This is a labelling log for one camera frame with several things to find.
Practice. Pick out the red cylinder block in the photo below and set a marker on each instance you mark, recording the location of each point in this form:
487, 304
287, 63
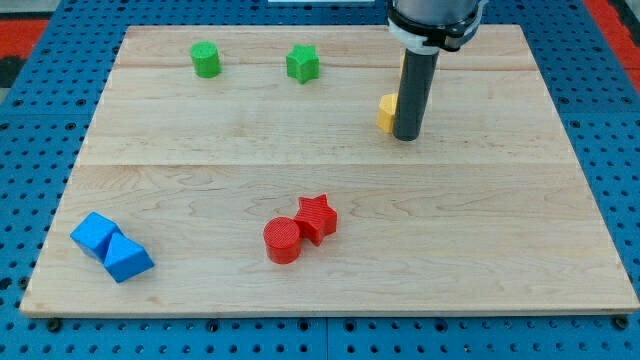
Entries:
282, 240

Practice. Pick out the blue triangular block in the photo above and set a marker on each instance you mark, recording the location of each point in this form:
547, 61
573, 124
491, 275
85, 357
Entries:
125, 258

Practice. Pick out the blue cube block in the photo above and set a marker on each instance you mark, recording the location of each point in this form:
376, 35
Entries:
93, 235

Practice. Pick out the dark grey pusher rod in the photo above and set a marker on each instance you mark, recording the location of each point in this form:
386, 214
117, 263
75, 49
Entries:
414, 89

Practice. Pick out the green cylinder block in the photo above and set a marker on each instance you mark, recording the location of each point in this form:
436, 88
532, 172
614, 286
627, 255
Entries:
205, 59

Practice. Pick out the red star block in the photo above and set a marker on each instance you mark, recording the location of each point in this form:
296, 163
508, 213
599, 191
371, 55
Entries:
316, 219

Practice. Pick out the yellow block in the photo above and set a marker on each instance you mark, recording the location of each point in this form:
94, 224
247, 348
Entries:
386, 112

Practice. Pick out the wooden board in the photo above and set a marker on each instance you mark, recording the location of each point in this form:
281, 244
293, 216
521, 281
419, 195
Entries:
486, 213

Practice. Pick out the green star block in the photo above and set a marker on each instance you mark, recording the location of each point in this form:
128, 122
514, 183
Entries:
303, 63

